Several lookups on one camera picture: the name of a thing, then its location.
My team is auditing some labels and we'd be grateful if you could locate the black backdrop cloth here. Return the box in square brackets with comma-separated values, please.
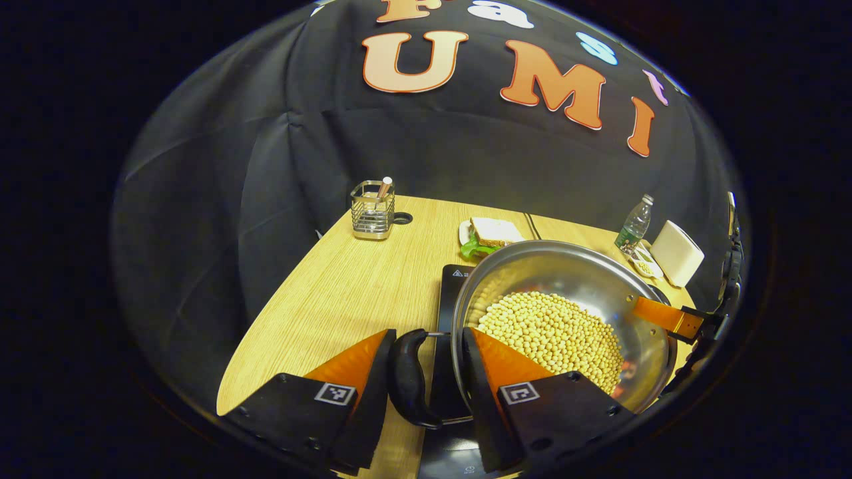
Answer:
[112, 0, 749, 400]

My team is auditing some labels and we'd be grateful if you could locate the heap of yellow soybeans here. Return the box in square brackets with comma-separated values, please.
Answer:
[476, 291, 626, 397]

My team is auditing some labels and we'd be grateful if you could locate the clear plastic water bottle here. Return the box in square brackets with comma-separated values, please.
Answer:
[614, 194, 654, 257]

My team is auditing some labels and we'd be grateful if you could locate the steel pot with black handle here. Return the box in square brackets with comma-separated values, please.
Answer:
[386, 239, 678, 430]

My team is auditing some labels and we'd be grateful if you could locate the white boxy appliance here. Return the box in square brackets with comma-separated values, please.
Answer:
[650, 220, 705, 288]

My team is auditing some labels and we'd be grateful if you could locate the black induction cooktop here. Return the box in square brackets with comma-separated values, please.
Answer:
[416, 264, 527, 479]

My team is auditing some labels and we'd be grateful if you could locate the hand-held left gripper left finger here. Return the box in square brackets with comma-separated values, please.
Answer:
[223, 328, 398, 476]

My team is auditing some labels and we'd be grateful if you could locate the white divided dish of beans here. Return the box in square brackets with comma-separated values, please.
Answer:
[626, 243, 664, 279]

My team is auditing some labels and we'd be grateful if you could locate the wire mesh holder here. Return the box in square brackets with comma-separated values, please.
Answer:
[350, 178, 396, 241]

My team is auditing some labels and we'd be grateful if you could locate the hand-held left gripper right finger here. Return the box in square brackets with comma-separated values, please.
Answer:
[461, 326, 636, 474]

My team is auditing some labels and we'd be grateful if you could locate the sandwich with lettuce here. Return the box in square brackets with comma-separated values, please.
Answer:
[461, 216, 527, 260]

